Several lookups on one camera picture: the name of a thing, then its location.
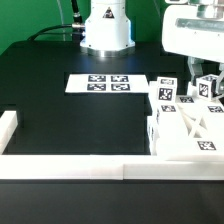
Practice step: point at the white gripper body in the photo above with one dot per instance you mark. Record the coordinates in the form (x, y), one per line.
(194, 28)

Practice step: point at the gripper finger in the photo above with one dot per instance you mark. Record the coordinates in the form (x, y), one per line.
(195, 68)
(219, 89)

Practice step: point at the white nut cube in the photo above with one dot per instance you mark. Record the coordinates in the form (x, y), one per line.
(166, 88)
(206, 87)

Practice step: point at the white chair back frame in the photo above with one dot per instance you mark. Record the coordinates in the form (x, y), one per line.
(186, 129)

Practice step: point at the white U-shaped fence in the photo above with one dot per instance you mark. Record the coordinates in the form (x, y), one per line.
(95, 167)

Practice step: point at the white marker base plate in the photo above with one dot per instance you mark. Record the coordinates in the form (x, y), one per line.
(106, 83)

